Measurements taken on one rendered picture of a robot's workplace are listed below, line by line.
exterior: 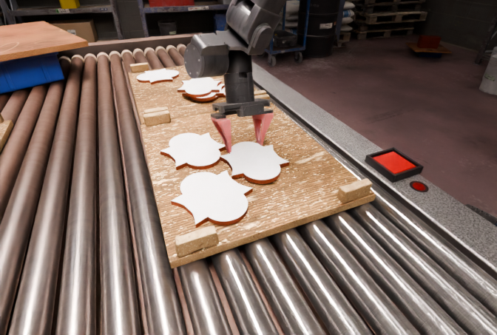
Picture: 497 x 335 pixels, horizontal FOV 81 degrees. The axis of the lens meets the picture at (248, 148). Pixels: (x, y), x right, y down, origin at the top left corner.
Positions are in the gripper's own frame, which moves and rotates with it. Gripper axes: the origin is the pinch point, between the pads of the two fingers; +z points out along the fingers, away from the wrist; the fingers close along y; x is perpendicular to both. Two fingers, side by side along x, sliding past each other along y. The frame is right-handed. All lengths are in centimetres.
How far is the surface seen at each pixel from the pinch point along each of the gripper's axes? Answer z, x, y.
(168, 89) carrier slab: -11.4, 38.2, -8.6
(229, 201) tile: 5.1, -13.0, -8.3
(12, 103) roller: -12, 50, -51
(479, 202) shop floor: 76, 47, 169
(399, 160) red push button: 5.2, -13.7, 27.8
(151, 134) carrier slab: -2.7, 14.1, -16.9
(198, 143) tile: -1.0, 4.8, -8.4
